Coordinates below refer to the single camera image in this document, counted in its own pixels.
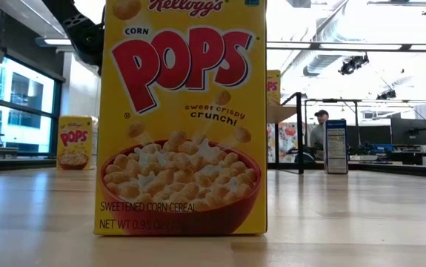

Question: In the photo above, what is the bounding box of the wide black computer monitor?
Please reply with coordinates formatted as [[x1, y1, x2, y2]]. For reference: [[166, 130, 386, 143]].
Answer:
[[347, 125, 392, 145]]

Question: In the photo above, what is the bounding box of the office desk row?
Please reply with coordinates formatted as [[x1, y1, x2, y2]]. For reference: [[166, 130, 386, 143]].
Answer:
[[347, 144, 426, 168]]

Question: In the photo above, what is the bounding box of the colourful printed banner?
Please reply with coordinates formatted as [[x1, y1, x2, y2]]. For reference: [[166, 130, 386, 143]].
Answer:
[[267, 122, 312, 164]]

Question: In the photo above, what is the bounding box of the wooden shelf with black legs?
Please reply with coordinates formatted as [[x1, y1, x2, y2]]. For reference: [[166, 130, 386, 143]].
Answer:
[[267, 91, 305, 175]]

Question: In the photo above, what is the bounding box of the silver ceiling air duct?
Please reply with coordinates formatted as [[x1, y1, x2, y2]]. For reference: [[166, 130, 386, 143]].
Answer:
[[303, 54, 345, 77]]

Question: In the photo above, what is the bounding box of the black ceiling-mounted device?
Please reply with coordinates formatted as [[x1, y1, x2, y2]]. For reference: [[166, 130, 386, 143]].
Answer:
[[338, 54, 370, 76], [375, 88, 398, 101]]

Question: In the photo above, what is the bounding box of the blue Frosted Flakes cereal box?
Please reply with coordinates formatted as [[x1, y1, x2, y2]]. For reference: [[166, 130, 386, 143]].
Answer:
[[322, 118, 350, 175]]

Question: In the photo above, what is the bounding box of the thin black metal stand frame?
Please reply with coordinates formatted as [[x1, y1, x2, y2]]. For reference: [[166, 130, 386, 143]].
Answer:
[[303, 98, 363, 168]]

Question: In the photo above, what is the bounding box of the yellow Corn Pops cereal box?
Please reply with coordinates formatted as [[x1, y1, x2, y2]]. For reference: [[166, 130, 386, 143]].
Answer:
[[93, 0, 269, 237], [267, 69, 282, 108], [56, 114, 94, 171]]

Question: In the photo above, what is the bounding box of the person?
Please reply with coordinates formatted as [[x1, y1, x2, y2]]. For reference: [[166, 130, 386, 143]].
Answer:
[[310, 109, 330, 148]]

